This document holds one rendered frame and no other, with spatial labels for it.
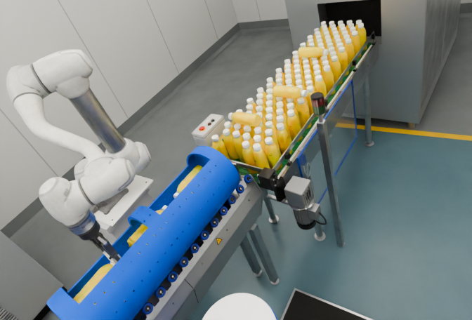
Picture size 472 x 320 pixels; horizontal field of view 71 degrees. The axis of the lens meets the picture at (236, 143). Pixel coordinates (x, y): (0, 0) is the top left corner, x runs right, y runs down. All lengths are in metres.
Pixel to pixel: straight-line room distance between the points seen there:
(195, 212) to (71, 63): 0.78
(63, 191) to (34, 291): 1.98
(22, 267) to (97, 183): 1.87
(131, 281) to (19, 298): 1.78
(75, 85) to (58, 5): 2.82
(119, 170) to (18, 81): 0.58
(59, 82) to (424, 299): 2.22
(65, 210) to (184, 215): 0.47
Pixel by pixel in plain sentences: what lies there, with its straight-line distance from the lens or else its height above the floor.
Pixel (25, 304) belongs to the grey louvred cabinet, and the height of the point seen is 0.25.
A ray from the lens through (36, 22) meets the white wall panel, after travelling 4.16.
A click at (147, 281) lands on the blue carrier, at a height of 1.11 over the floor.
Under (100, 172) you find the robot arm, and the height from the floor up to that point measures 1.56.
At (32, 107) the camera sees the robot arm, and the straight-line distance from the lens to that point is 1.45.
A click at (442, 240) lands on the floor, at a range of 2.63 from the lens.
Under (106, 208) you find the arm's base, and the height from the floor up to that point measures 1.03.
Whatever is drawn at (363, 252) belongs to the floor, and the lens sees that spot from 2.53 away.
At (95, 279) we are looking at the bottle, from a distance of 1.42.
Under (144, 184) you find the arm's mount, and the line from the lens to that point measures 1.95.
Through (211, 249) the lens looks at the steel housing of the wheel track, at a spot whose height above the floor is 0.88.
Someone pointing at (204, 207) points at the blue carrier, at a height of 1.12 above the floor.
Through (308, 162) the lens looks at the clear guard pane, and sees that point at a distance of 1.93.
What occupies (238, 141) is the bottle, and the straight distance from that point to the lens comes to 1.85.
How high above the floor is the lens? 2.15
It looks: 36 degrees down
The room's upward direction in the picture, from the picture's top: 20 degrees counter-clockwise
